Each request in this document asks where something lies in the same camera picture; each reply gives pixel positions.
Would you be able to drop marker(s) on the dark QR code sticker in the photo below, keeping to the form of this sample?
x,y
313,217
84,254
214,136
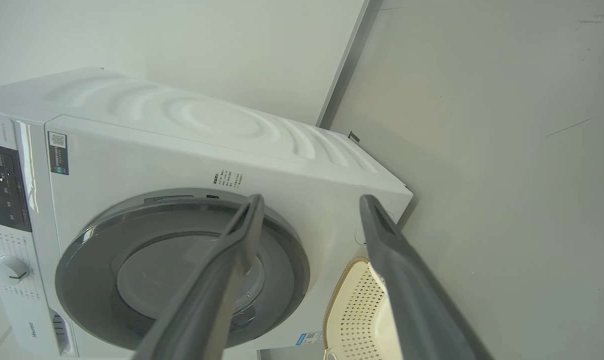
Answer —
x,y
58,152

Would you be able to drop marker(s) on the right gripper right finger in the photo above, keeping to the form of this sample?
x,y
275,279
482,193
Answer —
x,y
412,300

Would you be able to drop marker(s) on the white plastic appliance dial knob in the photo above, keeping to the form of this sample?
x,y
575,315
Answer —
x,y
8,270

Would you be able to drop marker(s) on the round glass washer door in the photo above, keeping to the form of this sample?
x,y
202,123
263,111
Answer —
x,y
89,280

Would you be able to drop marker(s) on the blue energy label sticker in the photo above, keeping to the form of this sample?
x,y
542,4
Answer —
x,y
309,338

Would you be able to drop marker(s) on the white front-load washing machine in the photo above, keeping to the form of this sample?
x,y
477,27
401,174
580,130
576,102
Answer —
x,y
157,150

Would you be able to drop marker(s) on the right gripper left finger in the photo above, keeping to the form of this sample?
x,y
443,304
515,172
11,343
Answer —
x,y
207,300

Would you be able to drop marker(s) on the cream perforated laundry basket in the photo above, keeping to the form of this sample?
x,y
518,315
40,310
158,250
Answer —
x,y
354,310

